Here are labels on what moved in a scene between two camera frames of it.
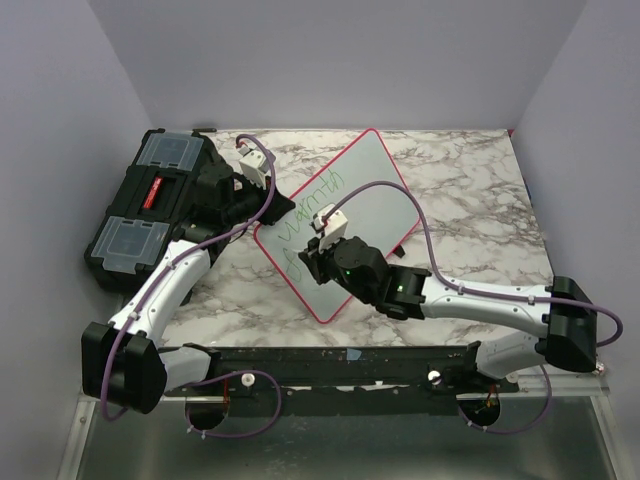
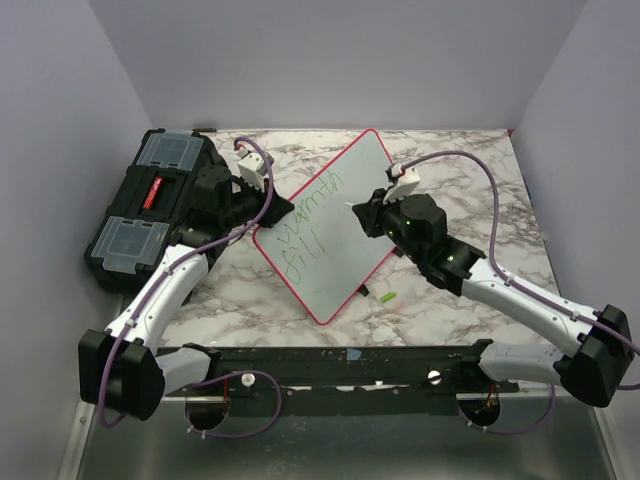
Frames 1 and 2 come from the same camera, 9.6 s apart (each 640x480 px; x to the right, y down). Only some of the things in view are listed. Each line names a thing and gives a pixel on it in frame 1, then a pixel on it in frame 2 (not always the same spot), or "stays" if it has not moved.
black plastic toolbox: (147, 206) stays
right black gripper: (315, 259) to (366, 214)
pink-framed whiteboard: (363, 173) stays
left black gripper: (279, 204) stays
